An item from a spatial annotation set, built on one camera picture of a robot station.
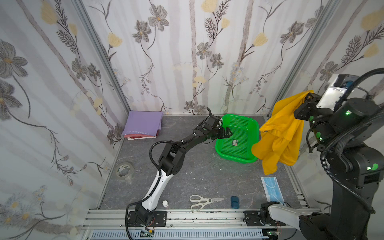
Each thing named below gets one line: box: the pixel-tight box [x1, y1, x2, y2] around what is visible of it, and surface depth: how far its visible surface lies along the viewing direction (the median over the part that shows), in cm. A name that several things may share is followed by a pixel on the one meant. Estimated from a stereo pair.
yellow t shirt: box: [251, 90, 314, 175], surface depth 63 cm
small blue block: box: [230, 196, 240, 209], surface depth 81 cm
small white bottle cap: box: [162, 200, 169, 208], surface depth 76 cm
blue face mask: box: [260, 176, 287, 206], surface depth 86 cm
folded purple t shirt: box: [122, 110, 164, 137], surface depth 113 cm
